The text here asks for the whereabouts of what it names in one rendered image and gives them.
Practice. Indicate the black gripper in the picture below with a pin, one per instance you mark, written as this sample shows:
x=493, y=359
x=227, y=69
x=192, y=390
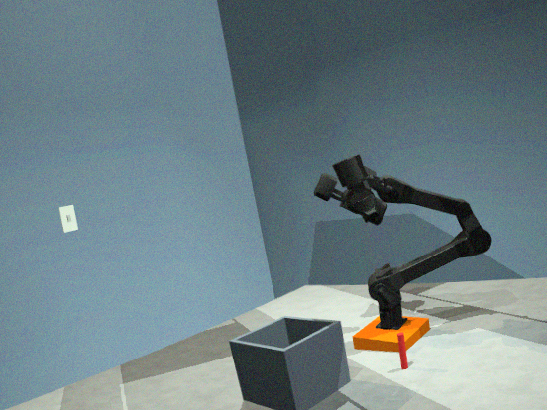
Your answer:
x=326, y=187

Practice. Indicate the red peg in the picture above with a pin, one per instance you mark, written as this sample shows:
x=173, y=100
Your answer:
x=402, y=350

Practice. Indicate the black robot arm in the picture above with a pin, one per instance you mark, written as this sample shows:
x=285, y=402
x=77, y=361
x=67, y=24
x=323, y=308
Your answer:
x=385, y=283

